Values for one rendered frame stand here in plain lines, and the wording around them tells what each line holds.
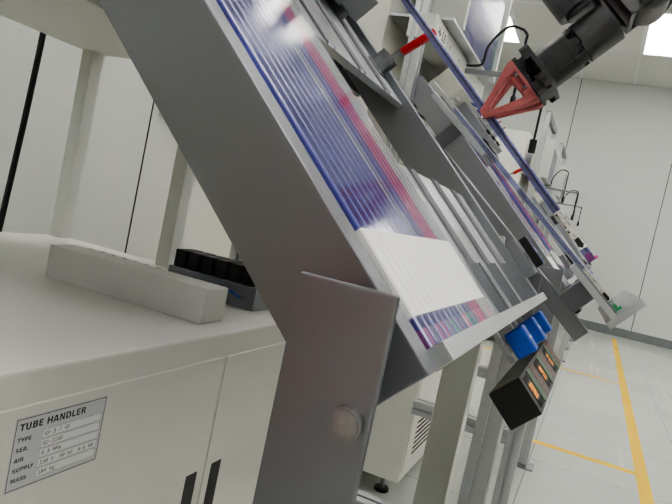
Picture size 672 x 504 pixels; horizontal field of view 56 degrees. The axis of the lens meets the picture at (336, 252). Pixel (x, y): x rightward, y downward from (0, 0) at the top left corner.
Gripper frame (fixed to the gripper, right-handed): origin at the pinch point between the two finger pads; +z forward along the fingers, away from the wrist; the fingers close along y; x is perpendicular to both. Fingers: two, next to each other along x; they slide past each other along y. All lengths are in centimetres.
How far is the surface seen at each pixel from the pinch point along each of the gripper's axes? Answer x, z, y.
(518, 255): 18.7, 8.5, -7.6
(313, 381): 24, 12, 65
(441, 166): 0.4, 10.5, -7.6
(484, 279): 21.2, 9.7, 23.7
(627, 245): 24, -30, -749
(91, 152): -122, 140, -115
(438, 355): 26, 8, 58
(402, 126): -8.9, 12.1, -7.6
